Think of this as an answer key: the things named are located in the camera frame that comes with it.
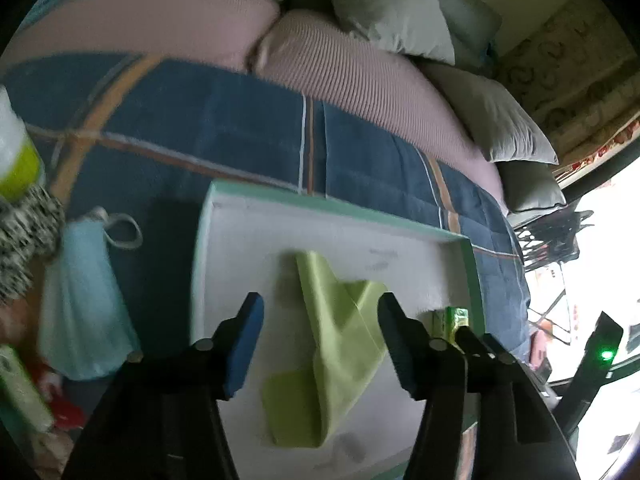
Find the leopard print scrunchie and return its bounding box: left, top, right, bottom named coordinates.
left=0, top=185, right=66, bottom=303

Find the green-edged white box tray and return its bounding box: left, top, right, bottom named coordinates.
left=189, top=180, right=486, bottom=480

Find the red packet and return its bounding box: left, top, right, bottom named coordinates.
left=30, top=365, right=86, bottom=431

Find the light blue towel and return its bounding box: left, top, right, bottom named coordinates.
left=39, top=207, right=143, bottom=381

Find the blue plaid blanket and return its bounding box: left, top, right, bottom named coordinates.
left=0, top=52, right=532, bottom=401

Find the pink ribbed pillow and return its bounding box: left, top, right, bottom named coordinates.
left=250, top=9, right=506, bottom=211

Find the black wire rack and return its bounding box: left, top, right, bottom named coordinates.
left=512, top=209, right=596, bottom=266

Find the light grey pillow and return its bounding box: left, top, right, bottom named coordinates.
left=315, top=0, right=456, bottom=66
left=420, top=60, right=560, bottom=165
left=497, top=160, right=568, bottom=216

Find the grey-blue pillow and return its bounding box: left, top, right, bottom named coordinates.
left=430, top=0, right=503, bottom=68

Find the white bottle green label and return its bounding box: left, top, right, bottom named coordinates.
left=0, top=85, right=43, bottom=201

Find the lime green cloth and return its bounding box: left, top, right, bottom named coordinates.
left=261, top=250, right=390, bottom=448

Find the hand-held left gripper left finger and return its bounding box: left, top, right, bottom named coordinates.
left=60, top=291, right=266, bottom=480

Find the small green carton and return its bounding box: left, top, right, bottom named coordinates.
left=427, top=306, right=473, bottom=348

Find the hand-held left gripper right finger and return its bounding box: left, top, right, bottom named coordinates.
left=376, top=291, right=582, bottom=480

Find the large pink quilted pillow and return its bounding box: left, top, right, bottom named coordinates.
left=0, top=0, right=281, bottom=73

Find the green white tube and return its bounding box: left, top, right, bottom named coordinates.
left=0, top=344, right=55, bottom=433

